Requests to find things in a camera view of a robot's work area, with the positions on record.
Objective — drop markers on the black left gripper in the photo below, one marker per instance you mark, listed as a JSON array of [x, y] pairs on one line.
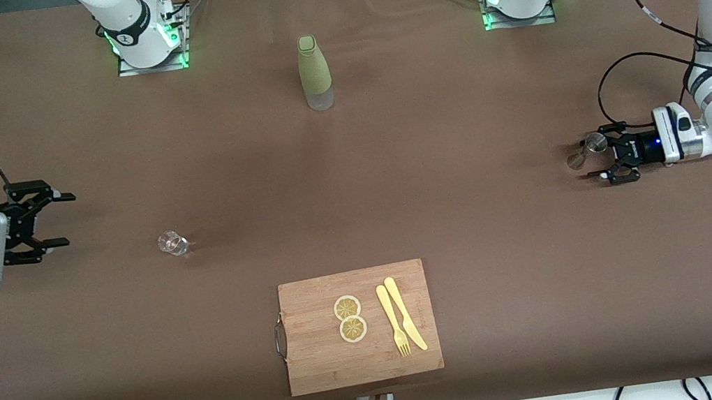
[[639, 150]]

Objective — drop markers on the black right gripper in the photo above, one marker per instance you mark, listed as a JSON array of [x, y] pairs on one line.
[[15, 226]]

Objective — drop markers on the metal jigger shaker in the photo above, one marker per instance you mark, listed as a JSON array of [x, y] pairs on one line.
[[596, 141]]

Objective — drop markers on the clear glass measuring cup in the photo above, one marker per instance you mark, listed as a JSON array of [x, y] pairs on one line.
[[172, 244]]

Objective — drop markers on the brown table cover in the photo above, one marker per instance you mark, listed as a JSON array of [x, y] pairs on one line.
[[550, 270]]

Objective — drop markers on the yellow plastic knife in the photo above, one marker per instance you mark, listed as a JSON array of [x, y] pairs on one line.
[[400, 306]]

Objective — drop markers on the yellow plastic fork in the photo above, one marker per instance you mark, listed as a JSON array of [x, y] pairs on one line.
[[388, 311]]

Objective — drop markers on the yellow lemon slice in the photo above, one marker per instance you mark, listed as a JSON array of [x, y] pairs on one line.
[[353, 329], [347, 307]]

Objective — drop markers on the green sleeved glass bottle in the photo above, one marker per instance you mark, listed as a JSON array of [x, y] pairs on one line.
[[314, 72]]

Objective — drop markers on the wooden cutting board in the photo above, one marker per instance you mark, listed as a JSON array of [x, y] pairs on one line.
[[323, 360]]

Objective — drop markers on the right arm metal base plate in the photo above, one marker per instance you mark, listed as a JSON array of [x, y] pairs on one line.
[[128, 69]]

